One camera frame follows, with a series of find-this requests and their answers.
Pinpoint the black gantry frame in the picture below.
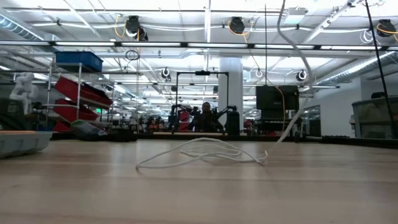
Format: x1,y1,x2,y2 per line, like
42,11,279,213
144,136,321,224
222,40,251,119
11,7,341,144
175,70,230,133

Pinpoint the blue storage bin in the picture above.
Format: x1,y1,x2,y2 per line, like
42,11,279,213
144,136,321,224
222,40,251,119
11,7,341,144
55,50,104,73

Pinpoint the white cord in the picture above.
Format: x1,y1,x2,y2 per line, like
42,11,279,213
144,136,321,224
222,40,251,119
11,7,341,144
135,0,315,170

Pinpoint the thin black vertical rod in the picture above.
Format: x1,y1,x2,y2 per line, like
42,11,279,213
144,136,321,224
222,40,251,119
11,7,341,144
264,3,268,86

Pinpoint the glass sided cabinet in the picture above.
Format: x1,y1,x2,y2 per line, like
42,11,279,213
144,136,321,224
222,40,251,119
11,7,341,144
351,95,398,140

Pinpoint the grey tool case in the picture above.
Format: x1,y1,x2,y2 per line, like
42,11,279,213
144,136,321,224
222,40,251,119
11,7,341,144
0,130,53,160

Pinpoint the red storage bin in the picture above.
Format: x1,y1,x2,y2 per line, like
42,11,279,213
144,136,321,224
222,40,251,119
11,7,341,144
52,98,100,123
54,76,113,109
52,120,73,133

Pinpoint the thin black slanted pole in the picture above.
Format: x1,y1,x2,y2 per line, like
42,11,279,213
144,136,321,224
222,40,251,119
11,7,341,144
364,0,398,139

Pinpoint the black grey work glove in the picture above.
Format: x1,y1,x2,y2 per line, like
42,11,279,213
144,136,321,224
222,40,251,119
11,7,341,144
70,119,138,143

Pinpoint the black ceiling cable reel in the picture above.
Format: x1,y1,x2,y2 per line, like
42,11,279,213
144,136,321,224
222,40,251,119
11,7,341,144
124,14,149,42
228,16,247,35
375,19,398,39

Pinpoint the black cylinder canister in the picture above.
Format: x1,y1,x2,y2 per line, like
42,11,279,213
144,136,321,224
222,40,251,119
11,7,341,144
227,110,241,136

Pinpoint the black monitor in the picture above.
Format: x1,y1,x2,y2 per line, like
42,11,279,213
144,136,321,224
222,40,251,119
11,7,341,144
255,85,300,111

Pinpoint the white pillar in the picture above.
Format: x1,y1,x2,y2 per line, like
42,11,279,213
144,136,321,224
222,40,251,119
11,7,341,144
218,57,244,131

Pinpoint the person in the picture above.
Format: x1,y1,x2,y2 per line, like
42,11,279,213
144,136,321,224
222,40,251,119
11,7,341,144
189,101,225,133

